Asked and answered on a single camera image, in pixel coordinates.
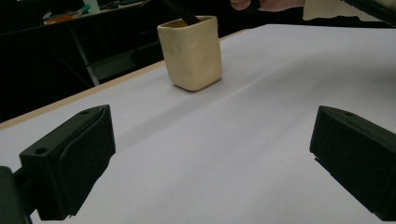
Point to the orange item on desk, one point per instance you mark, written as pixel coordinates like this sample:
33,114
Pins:
60,19

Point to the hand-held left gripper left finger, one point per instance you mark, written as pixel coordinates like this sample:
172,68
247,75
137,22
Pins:
68,165

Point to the white-legged background desk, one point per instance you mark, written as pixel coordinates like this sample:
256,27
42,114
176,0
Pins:
91,73

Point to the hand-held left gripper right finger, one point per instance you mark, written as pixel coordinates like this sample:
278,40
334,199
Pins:
358,155

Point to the beige square cup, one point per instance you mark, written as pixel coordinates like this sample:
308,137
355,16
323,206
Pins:
193,56

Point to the white table sheet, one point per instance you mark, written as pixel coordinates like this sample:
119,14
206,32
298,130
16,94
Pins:
236,140

